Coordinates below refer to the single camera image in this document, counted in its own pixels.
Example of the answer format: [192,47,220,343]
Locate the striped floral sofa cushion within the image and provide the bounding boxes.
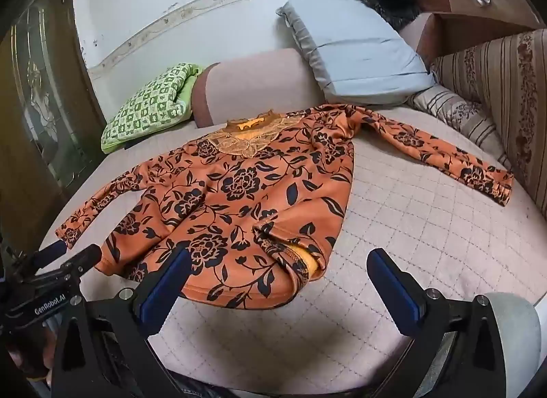
[429,28,547,176]

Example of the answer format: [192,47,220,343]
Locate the grey-blue pillow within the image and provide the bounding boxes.
[276,0,437,106]

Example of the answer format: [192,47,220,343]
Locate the wooden door with glass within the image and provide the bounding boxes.
[0,0,105,245]

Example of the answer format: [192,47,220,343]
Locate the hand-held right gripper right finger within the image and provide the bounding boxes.
[366,248,497,398]

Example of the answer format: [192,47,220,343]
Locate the green knitted blanket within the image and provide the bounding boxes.
[101,63,206,154]

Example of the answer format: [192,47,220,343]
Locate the brown cardboard box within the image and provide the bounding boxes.
[416,0,547,61]

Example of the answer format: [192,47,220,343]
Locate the striped floral pillow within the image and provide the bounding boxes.
[406,84,511,168]

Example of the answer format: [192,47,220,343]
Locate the person's left hand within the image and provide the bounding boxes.
[4,334,54,382]

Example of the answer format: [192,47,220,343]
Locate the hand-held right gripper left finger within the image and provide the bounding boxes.
[53,248,193,398]

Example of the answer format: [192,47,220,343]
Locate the orange floral long-sleeved shirt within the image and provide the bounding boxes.
[55,104,515,310]

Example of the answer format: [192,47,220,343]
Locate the pink bolster pillow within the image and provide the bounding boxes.
[190,48,328,129]

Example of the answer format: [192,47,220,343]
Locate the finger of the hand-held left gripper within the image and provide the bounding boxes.
[26,241,67,269]
[60,245,103,276]

